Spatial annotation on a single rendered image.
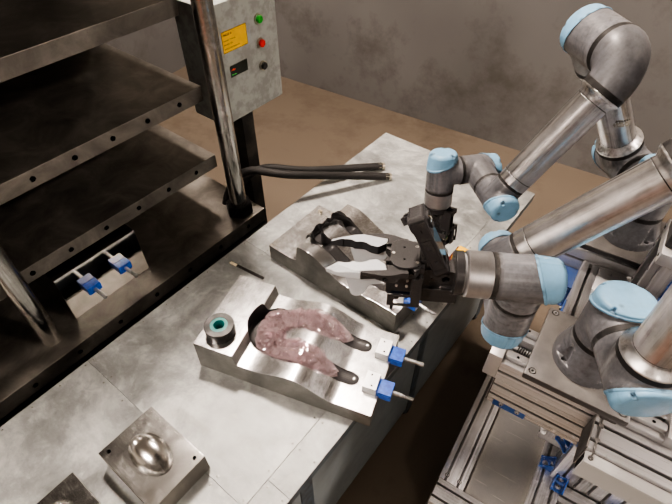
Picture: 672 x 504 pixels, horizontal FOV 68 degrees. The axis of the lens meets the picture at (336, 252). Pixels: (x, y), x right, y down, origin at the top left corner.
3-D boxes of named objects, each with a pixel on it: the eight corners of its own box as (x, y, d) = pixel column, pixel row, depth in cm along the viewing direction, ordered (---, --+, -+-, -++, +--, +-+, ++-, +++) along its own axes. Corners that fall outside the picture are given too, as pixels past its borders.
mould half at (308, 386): (398, 346, 144) (401, 323, 136) (369, 426, 127) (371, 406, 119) (245, 297, 156) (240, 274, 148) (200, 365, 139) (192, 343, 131)
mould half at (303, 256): (437, 281, 161) (444, 252, 151) (393, 333, 147) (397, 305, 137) (319, 217, 183) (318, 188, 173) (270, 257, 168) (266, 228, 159)
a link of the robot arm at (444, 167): (466, 156, 124) (434, 159, 123) (461, 195, 131) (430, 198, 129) (454, 144, 131) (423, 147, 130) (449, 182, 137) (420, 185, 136)
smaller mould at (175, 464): (210, 467, 120) (205, 456, 115) (159, 521, 111) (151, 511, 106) (158, 418, 128) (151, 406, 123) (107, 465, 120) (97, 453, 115)
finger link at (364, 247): (330, 264, 85) (382, 278, 82) (330, 236, 81) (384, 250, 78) (337, 254, 87) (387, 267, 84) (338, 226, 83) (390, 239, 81)
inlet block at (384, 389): (414, 396, 130) (417, 386, 126) (409, 413, 126) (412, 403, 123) (367, 380, 133) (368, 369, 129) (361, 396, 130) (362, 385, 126)
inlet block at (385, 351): (424, 362, 137) (427, 352, 133) (420, 377, 133) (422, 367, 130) (379, 348, 140) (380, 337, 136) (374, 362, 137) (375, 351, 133)
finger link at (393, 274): (362, 286, 74) (418, 280, 75) (362, 278, 73) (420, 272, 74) (355, 266, 78) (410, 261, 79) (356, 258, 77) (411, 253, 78)
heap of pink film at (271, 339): (356, 331, 140) (357, 314, 135) (333, 384, 129) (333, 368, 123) (274, 305, 147) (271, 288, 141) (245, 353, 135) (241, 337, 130)
